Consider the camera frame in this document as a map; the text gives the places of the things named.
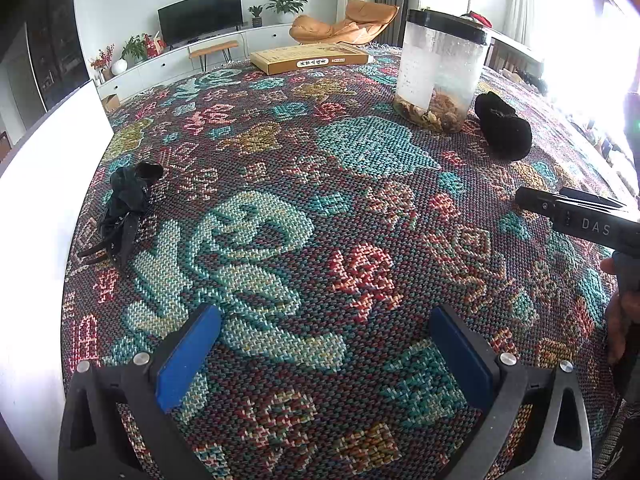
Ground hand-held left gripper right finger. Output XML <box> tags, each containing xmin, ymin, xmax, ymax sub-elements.
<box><xmin>429</xmin><ymin>305</ymin><xmax>593</xmax><ymax>480</ymax></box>

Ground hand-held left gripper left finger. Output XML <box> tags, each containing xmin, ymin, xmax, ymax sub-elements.
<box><xmin>57</xmin><ymin>304</ymin><xmax>223</xmax><ymax>480</ymax></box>

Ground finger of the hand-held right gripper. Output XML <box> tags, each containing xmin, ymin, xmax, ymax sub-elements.
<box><xmin>559</xmin><ymin>186</ymin><xmax>629</xmax><ymax>210</ymax></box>
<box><xmin>515</xmin><ymin>186</ymin><xmax>567</xmax><ymax>228</ymax></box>

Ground black socks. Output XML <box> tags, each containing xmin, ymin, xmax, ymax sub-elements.
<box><xmin>474</xmin><ymin>91</ymin><xmax>533</xmax><ymax>162</ymax></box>

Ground black strappy cloth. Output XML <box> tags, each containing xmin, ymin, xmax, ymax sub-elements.
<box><xmin>75</xmin><ymin>162</ymin><xmax>165</xmax><ymax>268</ymax></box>

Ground person's right hand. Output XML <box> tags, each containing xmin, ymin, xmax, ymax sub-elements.
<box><xmin>600</xmin><ymin>257</ymin><xmax>632</xmax><ymax>367</ymax></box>

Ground clear plastic jar black lid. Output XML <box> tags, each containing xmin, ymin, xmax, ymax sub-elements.
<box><xmin>392</xmin><ymin>8</ymin><xmax>488</xmax><ymax>133</ymax></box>

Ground patterned woven blanket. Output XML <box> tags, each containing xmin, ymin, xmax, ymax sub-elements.
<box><xmin>60</xmin><ymin>42</ymin><xmax>640</xmax><ymax>480</ymax></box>

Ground white board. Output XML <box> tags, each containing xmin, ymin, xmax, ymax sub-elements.
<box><xmin>0</xmin><ymin>80</ymin><xmax>116</xmax><ymax>480</ymax></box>

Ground orange lounge chair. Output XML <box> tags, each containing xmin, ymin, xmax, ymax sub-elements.
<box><xmin>289</xmin><ymin>0</ymin><xmax>401</xmax><ymax>47</ymax></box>

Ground yellow flat box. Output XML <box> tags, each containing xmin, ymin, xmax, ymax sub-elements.
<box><xmin>249</xmin><ymin>42</ymin><xmax>375</xmax><ymax>77</ymax></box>

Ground white television cabinet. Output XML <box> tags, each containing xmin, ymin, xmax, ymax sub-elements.
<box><xmin>95</xmin><ymin>22</ymin><xmax>301</xmax><ymax>103</ymax></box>

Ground red flower branches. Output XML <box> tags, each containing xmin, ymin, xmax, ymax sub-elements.
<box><xmin>90</xmin><ymin>44</ymin><xmax>116</xmax><ymax>81</ymax></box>

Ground orange top stool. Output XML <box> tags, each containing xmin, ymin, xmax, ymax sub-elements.
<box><xmin>188</xmin><ymin>40</ymin><xmax>240</xmax><ymax>73</ymax></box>

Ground green plant with red flowers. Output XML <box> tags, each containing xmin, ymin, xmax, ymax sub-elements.
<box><xmin>121</xmin><ymin>34</ymin><xmax>151</xmax><ymax>63</ymax></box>

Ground large leafy potted plant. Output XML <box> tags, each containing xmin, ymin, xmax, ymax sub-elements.
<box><xmin>265</xmin><ymin>0</ymin><xmax>308</xmax><ymax>25</ymax></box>

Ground black television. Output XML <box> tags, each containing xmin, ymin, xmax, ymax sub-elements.
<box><xmin>157</xmin><ymin>0</ymin><xmax>244</xmax><ymax>47</ymax></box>

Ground dark glass cabinet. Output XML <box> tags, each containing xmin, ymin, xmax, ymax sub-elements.
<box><xmin>0</xmin><ymin>0</ymin><xmax>91</xmax><ymax>146</ymax></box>

